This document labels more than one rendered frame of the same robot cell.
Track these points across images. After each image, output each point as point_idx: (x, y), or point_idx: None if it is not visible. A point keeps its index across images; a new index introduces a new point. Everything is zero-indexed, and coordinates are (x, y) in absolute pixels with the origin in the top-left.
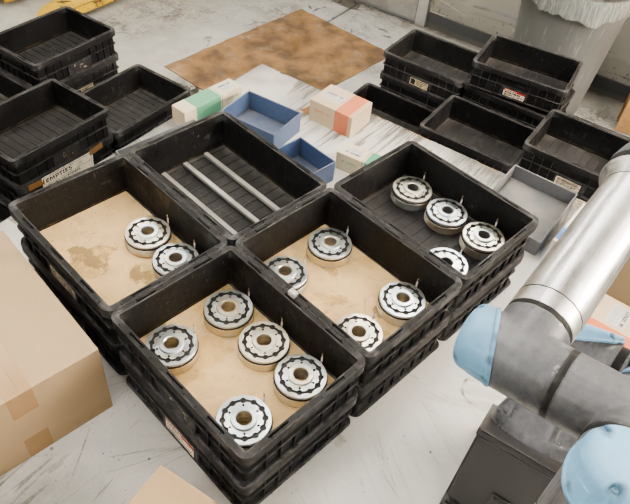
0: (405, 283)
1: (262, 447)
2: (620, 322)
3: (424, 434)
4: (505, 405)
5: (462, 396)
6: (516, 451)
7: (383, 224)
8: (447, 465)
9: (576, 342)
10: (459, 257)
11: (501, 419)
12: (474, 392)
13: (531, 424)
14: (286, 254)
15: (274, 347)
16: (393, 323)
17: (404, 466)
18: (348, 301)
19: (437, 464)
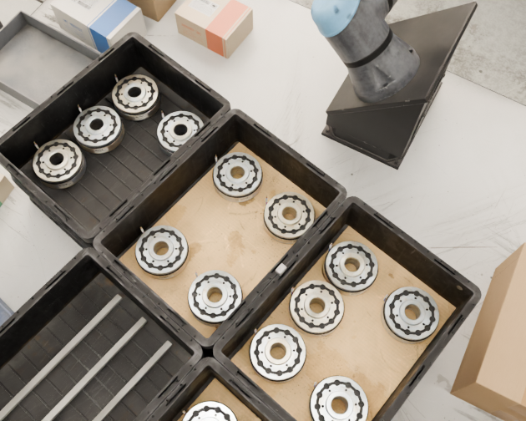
0: (215, 169)
1: (466, 278)
2: (210, 6)
3: (336, 178)
4: (376, 84)
5: (290, 145)
6: (438, 75)
7: (155, 181)
8: (361, 161)
9: (359, 5)
10: (169, 118)
11: (391, 88)
12: (285, 136)
13: (403, 64)
14: (172, 301)
15: (323, 294)
16: (261, 185)
17: (369, 195)
18: (235, 230)
19: (361, 169)
